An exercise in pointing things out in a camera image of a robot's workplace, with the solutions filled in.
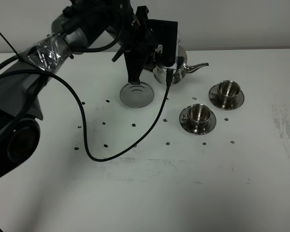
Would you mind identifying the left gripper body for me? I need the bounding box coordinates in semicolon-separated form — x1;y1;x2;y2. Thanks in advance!
106;0;158;63

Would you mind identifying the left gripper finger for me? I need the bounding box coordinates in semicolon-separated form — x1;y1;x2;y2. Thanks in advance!
148;19;178;67
124;50;150;84

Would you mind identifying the stainless steel teapot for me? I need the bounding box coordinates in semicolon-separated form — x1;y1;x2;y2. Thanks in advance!
144;45;209;85

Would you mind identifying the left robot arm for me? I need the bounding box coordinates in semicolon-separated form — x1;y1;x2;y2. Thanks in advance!
0;0;179;178

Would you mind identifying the teapot steel saucer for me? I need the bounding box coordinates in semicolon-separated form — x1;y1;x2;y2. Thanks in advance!
120;82;154;108

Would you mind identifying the near steel saucer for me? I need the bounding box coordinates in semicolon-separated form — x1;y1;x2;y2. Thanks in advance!
179;110;217;135

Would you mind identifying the near steel teacup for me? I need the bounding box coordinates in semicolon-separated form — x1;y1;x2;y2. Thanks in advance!
179;103;211;127

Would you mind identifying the steel teacup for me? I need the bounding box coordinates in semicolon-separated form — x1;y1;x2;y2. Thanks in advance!
211;80;241;102
179;103;211;127

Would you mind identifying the far steel teacup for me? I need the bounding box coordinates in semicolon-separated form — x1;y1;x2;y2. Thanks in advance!
211;80;241;102

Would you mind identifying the far steel saucer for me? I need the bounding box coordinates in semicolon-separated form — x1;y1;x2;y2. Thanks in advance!
208;85;245;110

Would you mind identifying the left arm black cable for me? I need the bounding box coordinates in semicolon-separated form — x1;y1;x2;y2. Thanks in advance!
0;4;174;162

